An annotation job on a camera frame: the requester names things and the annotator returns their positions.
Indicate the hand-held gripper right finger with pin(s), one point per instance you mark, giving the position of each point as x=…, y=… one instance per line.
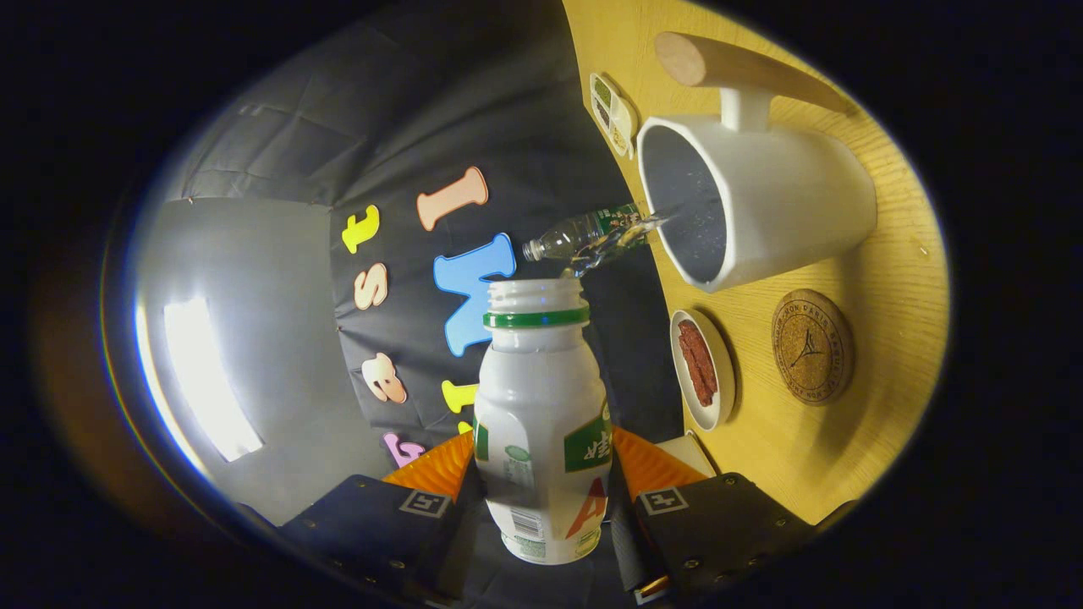
x=719, y=524

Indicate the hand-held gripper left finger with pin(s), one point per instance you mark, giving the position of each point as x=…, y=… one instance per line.
x=372, y=524

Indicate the white juice bottle green label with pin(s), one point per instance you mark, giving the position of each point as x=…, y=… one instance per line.
x=533, y=406

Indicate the round cork coaster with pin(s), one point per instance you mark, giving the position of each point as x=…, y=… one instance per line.
x=812, y=347

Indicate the clear plastic water bottle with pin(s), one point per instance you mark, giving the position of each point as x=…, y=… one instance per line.
x=584, y=233

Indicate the beige round plate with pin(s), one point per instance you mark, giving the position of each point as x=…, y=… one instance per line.
x=723, y=364

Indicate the red meat slices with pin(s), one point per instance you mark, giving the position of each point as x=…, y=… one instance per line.
x=698, y=364

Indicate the wooden table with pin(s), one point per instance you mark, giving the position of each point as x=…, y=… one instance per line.
x=880, y=338

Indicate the white divided dish with beans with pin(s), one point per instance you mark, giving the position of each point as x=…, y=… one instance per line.
x=622, y=118

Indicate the black backdrop cloth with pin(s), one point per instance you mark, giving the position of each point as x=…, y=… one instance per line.
x=440, y=110

